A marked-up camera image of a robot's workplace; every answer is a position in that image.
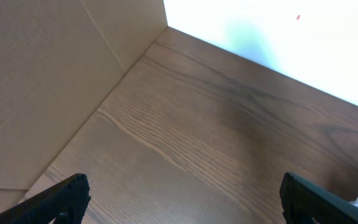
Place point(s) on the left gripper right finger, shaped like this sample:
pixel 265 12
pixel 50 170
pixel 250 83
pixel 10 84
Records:
pixel 305 202

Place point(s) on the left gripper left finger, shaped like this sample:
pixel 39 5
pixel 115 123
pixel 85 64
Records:
pixel 64 202

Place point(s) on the cardboard side panel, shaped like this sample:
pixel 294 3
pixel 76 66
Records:
pixel 59 59

